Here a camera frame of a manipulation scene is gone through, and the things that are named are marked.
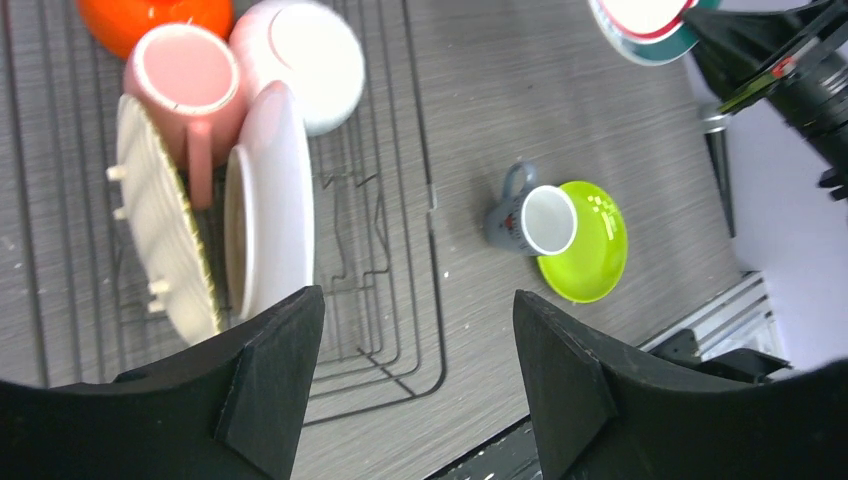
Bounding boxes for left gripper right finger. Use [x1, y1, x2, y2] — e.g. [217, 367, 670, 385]
[512, 290, 847, 479]

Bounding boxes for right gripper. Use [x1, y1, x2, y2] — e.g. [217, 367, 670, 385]
[683, 1, 847, 201]

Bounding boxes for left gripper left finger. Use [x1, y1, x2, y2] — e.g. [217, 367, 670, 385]
[1, 286, 325, 479]

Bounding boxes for green rimmed white plate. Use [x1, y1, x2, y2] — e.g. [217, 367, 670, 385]
[587, 0, 722, 66]

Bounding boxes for woven bamboo plate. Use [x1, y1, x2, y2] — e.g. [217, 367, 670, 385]
[105, 94, 225, 345]

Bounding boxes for black wire dish rack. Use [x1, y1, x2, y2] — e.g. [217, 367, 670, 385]
[1, 1, 447, 425]

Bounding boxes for white printed round plate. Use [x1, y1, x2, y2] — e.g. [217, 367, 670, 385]
[224, 81, 315, 320]

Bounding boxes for pink mug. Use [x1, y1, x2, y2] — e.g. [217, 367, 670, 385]
[123, 23, 248, 210]

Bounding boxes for white bowl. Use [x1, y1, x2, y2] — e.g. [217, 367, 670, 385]
[229, 1, 365, 137]

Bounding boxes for orange bowl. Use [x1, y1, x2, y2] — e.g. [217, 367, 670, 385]
[76, 0, 235, 59]

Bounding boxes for black handheld microphone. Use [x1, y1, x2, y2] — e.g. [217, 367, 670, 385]
[699, 103, 736, 238]

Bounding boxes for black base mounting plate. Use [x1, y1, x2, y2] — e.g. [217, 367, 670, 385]
[428, 416, 543, 480]

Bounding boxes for lime green plate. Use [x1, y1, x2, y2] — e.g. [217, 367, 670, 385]
[536, 181, 629, 304]

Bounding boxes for small grey patterned mug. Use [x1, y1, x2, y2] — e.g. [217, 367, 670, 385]
[483, 162, 578, 256]

